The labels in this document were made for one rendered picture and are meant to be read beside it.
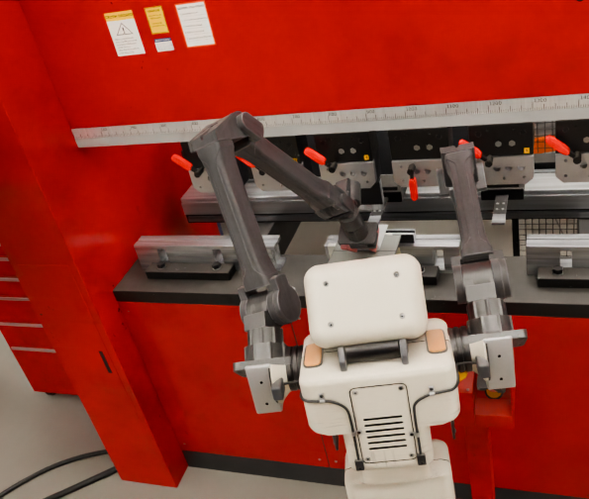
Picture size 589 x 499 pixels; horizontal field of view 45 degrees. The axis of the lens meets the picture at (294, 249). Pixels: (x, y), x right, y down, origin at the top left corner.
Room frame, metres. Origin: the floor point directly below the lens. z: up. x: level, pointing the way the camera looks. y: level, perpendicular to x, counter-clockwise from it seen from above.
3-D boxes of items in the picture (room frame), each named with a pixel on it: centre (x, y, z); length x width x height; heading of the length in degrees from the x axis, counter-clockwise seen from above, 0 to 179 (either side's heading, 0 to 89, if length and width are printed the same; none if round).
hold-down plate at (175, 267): (1.92, 0.34, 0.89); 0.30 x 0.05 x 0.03; 65
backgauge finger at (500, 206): (1.72, -0.62, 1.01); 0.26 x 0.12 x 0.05; 155
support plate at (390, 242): (1.59, -0.17, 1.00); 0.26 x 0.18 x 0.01; 155
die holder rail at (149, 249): (1.96, 0.27, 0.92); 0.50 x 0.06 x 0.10; 65
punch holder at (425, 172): (1.65, -0.39, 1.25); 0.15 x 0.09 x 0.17; 65
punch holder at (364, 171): (1.73, -0.20, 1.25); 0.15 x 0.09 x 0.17; 65
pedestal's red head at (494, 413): (1.31, -0.37, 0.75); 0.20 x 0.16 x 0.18; 67
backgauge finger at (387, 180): (1.87, -0.29, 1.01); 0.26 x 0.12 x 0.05; 155
